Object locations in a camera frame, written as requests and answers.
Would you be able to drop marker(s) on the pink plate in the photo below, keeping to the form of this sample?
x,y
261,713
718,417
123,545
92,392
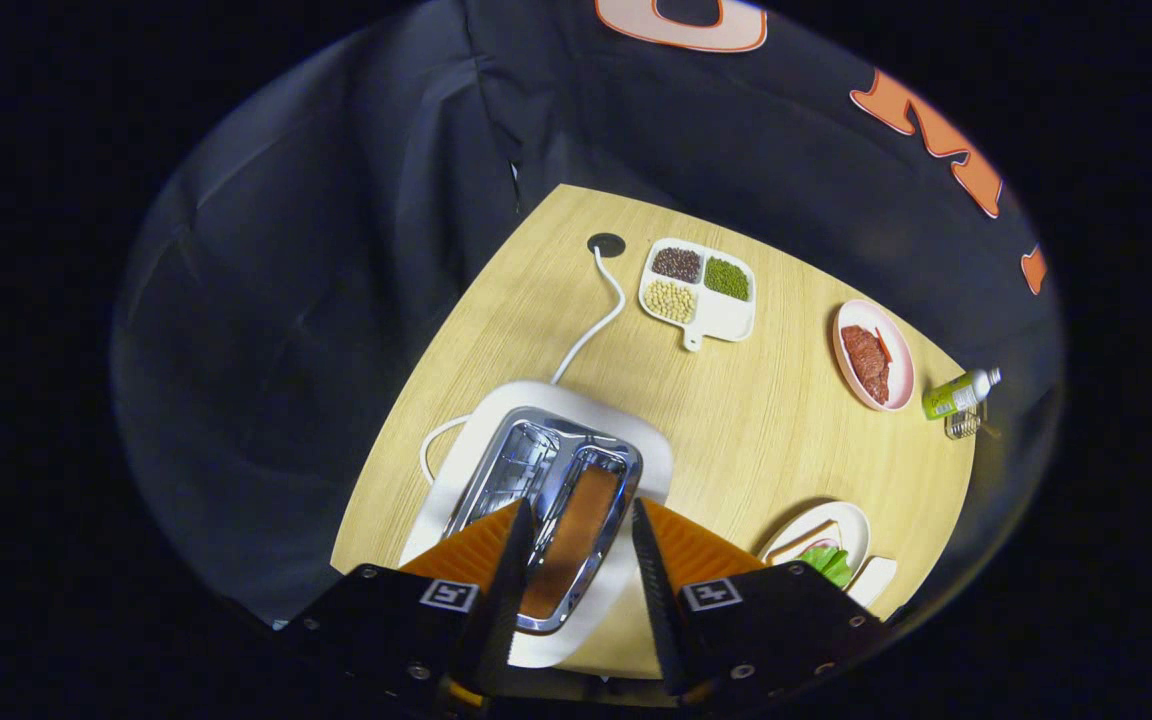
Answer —
x,y
901,385

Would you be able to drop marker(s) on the pile of yellow soybeans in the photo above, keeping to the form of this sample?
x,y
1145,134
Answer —
x,y
670,301

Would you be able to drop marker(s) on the toasted bread slice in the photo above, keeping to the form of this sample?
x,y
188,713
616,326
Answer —
x,y
576,530

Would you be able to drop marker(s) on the white toaster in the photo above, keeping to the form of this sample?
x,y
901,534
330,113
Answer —
x,y
651,455

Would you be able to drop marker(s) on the red meat strip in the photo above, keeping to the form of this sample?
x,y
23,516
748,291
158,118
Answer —
x,y
884,344

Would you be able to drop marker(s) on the white bread slice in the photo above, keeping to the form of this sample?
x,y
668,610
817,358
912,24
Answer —
x,y
796,540

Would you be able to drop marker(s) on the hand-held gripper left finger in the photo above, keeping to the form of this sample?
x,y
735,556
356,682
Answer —
x,y
506,590

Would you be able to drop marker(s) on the white rectangular tray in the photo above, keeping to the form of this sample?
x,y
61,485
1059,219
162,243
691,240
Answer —
x,y
876,578

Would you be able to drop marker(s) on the black backdrop cloth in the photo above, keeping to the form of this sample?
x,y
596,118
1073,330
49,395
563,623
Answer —
x,y
336,250

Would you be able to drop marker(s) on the pile of red beans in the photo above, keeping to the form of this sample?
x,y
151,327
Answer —
x,y
677,265

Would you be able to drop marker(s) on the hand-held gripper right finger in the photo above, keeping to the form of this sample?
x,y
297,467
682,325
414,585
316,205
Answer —
x,y
656,590

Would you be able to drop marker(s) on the pile of green beans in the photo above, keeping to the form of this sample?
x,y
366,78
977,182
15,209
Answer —
x,y
727,279

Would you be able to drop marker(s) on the round grey plate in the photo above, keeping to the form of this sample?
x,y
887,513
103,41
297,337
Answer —
x,y
846,520

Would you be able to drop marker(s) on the brown meat pieces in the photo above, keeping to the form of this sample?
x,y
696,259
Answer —
x,y
866,365

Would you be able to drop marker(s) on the pink ham slice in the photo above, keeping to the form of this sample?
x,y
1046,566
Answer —
x,y
808,549

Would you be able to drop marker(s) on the green label metal bottle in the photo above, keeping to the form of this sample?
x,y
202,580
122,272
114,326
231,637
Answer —
x,y
951,396

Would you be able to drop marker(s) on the white divided dish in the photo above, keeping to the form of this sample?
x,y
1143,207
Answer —
x,y
726,318

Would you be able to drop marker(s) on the green lettuce leaf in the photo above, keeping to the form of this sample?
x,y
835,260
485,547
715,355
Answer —
x,y
826,567

